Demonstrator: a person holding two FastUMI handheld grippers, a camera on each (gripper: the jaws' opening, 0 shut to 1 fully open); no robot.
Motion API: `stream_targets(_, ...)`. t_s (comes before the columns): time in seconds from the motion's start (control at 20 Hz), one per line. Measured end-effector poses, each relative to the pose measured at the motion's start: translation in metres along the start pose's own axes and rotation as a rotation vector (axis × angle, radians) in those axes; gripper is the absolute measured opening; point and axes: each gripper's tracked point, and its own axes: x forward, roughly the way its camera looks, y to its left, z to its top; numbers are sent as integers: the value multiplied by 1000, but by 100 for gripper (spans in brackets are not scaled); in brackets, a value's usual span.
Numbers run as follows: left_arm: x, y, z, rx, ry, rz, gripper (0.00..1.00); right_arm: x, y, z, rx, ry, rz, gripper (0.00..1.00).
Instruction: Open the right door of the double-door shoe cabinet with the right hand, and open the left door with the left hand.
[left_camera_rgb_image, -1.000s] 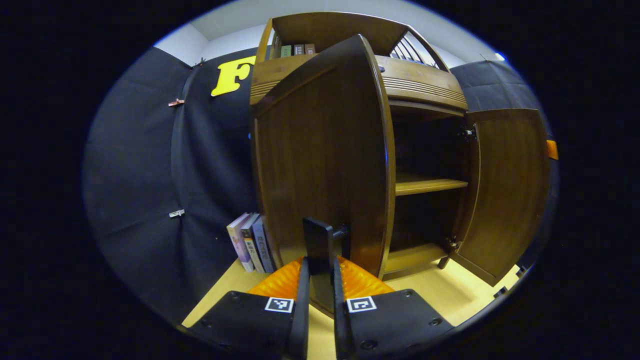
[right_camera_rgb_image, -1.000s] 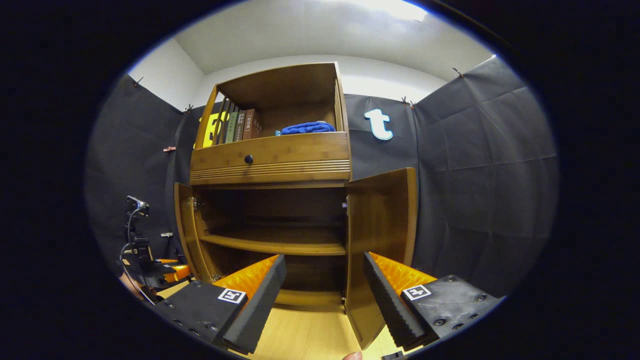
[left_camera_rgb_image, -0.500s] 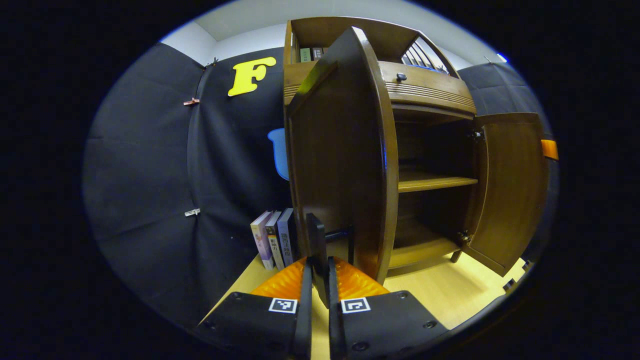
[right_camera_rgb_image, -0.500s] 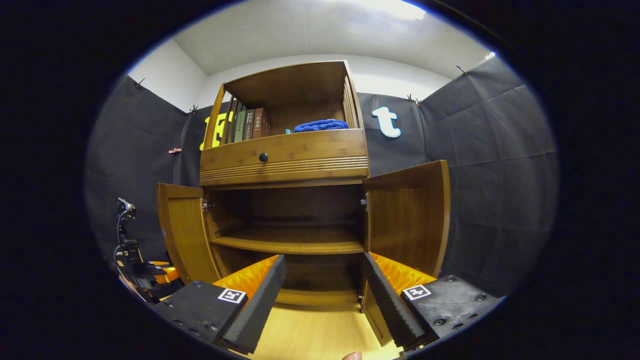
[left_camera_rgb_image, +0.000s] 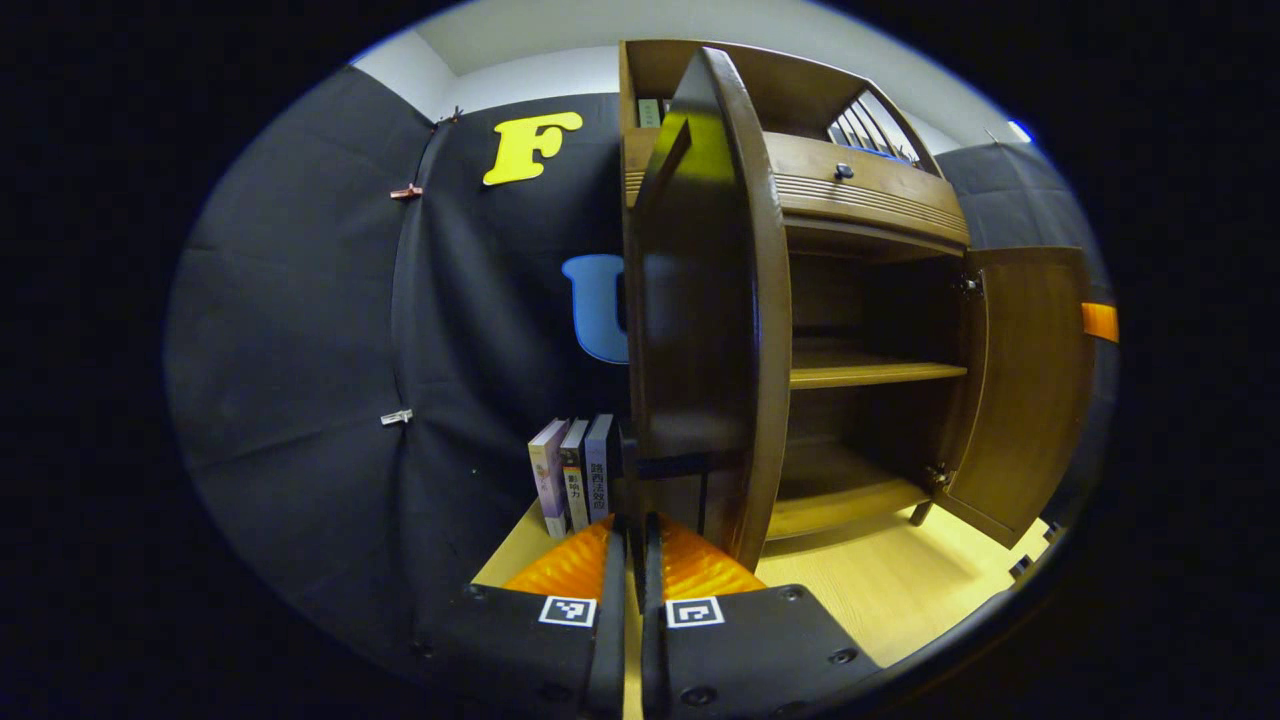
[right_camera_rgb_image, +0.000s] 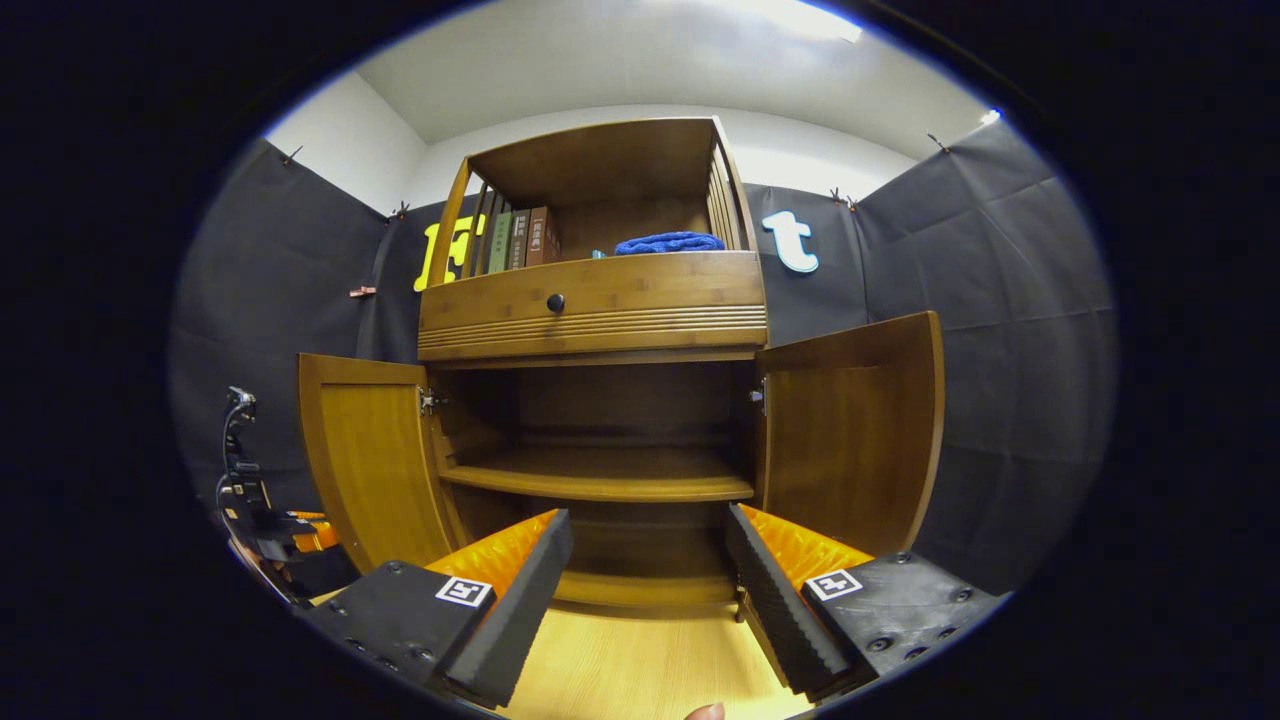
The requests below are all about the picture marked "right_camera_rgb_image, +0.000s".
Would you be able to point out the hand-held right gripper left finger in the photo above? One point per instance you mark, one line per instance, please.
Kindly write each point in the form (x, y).
(520, 610)

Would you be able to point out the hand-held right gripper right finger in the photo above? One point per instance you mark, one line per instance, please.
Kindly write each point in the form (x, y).
(770, 600)

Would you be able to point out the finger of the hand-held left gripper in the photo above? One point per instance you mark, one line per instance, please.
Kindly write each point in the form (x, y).
(318, 538)

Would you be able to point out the wooden shoe cabinet door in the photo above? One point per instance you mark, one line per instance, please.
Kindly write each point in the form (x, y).
(370, 460)
(850, 440)

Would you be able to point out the wooden double-door shoe cabinet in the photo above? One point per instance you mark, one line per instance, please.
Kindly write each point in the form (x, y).
(600, 155)

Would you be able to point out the metal door hinge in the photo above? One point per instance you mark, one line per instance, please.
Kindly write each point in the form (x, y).
(758, 395)
(432, 402)

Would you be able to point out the wooden inner shelf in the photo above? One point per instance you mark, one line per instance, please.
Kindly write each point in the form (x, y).
(600, 480)

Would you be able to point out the black round drawer knob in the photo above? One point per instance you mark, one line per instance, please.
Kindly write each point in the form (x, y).
(555, 303)

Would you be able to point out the wooden drawer front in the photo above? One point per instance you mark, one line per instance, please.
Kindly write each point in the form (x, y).
(650, 295)

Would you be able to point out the black backdrop cloth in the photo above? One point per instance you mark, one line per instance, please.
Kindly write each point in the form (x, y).
(1000, 350)

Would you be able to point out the light green book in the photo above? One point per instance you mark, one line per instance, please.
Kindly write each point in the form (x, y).
(499, 242)

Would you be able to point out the blue folded towel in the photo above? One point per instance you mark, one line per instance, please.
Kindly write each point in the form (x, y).
(670, 243)

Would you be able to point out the brown book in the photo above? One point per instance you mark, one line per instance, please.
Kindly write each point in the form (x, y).
(542, 237)

